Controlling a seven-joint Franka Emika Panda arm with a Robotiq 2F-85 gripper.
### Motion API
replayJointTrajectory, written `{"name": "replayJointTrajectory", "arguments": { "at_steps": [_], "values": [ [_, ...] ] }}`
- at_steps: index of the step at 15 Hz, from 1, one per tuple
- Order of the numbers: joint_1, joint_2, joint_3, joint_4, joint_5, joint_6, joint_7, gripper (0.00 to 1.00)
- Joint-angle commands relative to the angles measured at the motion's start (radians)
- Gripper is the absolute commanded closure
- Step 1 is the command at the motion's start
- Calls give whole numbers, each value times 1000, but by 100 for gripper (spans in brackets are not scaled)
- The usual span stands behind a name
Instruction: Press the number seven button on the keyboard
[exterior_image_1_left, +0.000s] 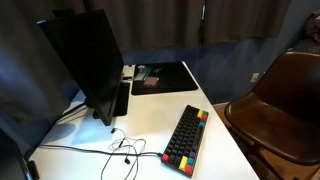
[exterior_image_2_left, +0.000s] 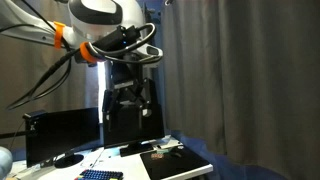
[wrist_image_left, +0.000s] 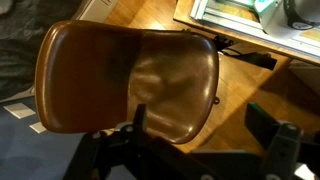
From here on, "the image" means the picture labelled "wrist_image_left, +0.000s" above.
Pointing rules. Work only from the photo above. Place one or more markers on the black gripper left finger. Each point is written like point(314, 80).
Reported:
point(140, 116)

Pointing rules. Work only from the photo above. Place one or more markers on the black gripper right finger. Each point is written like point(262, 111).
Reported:
point(261, 125)

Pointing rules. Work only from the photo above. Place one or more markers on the brown wooden chair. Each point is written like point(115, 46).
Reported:
point(100, 76)

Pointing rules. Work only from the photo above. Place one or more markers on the black power adapter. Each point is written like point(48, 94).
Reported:
point(256, 59)

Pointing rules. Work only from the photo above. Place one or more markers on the white paper square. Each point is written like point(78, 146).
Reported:
point(38, 127)
point(19, 110)

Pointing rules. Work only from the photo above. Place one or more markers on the white and teal box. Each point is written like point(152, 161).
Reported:
point(271, 18)

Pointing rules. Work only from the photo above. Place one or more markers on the wooden desk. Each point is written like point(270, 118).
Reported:
point(183, 13)

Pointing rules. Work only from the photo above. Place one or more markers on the white cardboard box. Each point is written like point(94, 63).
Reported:
point(96, 10)

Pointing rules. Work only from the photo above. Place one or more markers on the blue floor mat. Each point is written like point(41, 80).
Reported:
point(30, 153)

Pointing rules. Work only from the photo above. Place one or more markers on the grey round device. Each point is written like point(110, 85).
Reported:
point(305, 11)

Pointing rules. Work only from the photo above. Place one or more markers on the dark grey blanket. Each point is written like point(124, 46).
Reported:
point(23, 43)

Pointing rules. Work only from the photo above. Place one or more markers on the white aluminium frame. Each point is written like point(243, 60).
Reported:
point(233, 23)

